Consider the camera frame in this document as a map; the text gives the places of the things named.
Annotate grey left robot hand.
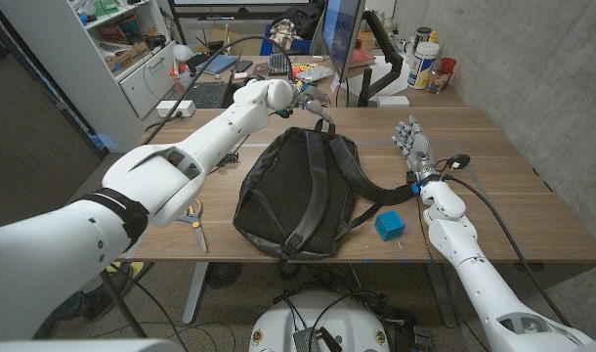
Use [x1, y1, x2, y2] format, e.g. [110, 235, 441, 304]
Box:
[288, 80, 336, 126]

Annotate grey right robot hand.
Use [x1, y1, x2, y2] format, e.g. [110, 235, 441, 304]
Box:
[391, 114, 442, 187]

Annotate black backpack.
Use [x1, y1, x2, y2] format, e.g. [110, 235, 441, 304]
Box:
[233, 118, 419, 261]

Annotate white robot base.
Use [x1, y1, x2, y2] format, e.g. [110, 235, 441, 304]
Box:
[248, 291, 391, 352]

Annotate small black keyboard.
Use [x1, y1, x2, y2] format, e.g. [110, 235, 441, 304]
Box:
[268, 51, 289, 77]

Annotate blue storage bin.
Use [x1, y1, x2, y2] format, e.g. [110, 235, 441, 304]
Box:
[259, 24, 313, 57]

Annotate computer monitor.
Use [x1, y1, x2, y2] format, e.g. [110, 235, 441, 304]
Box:
[321, 0, 366, 82]

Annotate blue plastic cube box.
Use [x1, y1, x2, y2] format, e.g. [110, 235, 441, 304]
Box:
[374, 210, 406, 242]

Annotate black jacket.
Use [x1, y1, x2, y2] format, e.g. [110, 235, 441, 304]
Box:
[268, 2, 326, 40]

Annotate white wipes canister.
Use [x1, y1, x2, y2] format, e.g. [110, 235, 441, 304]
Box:
[406, 41, 441, 91]

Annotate wooden work table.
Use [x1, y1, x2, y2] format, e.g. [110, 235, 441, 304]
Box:
[126, 107, 596, 327]

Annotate blue notebook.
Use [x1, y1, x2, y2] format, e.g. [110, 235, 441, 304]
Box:
[194, 54, 240, 75]

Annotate dark bottle with black lid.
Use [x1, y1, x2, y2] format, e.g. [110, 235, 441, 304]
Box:
[413, 26, 433, 50]

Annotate white round lamp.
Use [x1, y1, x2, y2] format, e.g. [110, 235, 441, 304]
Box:
[172, 43, 195, 64]

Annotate white power strip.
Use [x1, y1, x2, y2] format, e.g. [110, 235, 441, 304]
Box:
[155, 100, 196, 119]

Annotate black floor fan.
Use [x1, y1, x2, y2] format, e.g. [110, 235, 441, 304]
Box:
[204, 262, 243, 289]

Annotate white shelf cabinet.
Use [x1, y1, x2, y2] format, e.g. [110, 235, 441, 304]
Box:
[0, 0, 178, 153]

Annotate yellow foot pedal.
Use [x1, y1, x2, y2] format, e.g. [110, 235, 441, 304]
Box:
[106, 261, 146, 275]

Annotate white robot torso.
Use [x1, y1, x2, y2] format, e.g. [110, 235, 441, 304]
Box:
[0, 339, 182, 352]

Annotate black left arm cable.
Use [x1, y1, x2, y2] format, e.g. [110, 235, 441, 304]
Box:
[141, 34, 294, 146]

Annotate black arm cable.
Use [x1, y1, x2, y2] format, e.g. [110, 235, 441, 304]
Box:
[444, 154, 573, 328]
[141, 34, 294, 146]

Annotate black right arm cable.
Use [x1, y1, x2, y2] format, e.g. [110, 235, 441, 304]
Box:
[444, 154, 573, 328]

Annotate grey scissors with yellow handles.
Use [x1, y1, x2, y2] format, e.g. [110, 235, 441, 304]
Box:
[178, 198, 209, 254]

